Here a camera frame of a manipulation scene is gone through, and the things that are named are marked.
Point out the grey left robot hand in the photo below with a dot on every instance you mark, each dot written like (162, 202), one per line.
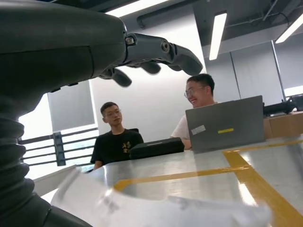
(47, 37)

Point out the yellow workbench tape marking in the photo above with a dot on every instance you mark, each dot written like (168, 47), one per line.
(260, 188)

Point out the grey window blind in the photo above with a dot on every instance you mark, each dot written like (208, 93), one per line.
(71, 106)

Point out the grey window railing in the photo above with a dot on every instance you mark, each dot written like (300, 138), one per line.
(59, 147)

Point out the long ceiling light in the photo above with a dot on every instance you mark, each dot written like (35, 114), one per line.
(289, 29)
(134, 7)
(217, 34)

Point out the person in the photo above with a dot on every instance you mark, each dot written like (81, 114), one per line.
(199, 91)
(113, 147)

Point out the black flat case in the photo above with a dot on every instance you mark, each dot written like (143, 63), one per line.
(156, 148)

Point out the grey laptop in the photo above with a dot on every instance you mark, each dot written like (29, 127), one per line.
(236, 119)

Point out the black device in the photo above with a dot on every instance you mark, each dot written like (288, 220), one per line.
(276, 108)

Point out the brown cardboard box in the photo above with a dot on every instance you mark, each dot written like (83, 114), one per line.
(284, 125)

